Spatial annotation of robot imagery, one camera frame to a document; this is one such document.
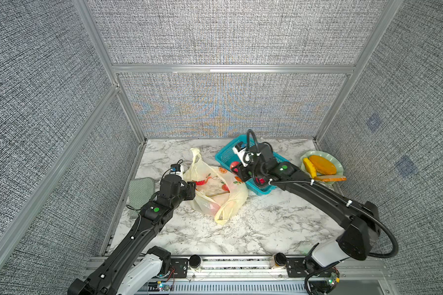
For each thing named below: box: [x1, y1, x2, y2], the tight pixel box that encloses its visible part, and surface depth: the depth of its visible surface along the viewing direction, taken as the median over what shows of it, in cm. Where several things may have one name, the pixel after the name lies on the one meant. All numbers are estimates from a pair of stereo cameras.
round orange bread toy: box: [308, 154, 337, 176], surface depth 102 cm
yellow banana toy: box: [303, 157, 317, 179], surface depth 101 cm
